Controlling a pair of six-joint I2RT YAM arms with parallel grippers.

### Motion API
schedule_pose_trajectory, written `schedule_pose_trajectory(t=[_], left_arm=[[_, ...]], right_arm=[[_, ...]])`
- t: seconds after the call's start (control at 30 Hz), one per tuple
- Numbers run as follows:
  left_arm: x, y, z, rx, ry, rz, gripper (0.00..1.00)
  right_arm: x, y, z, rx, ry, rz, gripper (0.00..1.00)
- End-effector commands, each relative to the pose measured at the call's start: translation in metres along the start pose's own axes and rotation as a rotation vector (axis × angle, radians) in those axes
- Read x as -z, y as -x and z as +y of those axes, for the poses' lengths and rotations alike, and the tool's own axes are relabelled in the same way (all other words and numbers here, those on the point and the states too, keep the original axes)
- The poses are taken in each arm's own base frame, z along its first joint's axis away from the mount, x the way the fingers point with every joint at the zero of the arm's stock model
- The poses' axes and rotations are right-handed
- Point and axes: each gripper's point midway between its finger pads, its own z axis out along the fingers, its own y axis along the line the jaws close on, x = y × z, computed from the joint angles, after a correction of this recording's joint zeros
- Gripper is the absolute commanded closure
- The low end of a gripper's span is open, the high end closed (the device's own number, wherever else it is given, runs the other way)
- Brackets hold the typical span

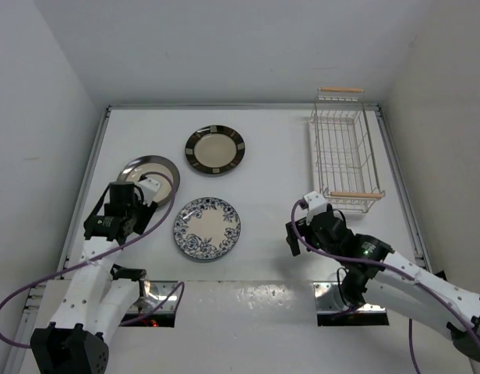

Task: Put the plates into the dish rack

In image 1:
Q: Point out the blue floral white plate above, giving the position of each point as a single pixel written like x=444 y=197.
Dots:
x=207 y=229

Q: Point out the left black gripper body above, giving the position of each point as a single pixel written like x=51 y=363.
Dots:
x=139 y=213

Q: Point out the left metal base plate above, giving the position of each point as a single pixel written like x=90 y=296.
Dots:
x=156 y=295

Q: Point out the silver rimmed cream plate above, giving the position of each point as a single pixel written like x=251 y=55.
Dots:
x=153 y=163

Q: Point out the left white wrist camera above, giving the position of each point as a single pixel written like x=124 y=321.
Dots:
x=150 y=188

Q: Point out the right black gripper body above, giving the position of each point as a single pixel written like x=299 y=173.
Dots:
x=305 y=231

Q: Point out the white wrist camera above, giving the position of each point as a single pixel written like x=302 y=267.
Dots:
x=150 y=188
x=315 y=203

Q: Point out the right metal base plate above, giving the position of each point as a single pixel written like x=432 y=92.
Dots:
x=328 y=301

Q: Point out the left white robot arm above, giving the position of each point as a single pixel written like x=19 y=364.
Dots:
x=77 y=337

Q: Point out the metal base plate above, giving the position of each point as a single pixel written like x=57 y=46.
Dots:
x=156 y=295
x=328 y=301

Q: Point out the brown rimmed cream plate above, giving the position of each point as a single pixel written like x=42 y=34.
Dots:
x=215 y=149

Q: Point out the white wire dish rack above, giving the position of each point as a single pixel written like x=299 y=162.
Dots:
x=343 y=159

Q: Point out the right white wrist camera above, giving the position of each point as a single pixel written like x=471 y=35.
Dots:
x=315 y=203

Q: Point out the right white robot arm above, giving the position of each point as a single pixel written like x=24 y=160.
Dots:
x=373 y=273

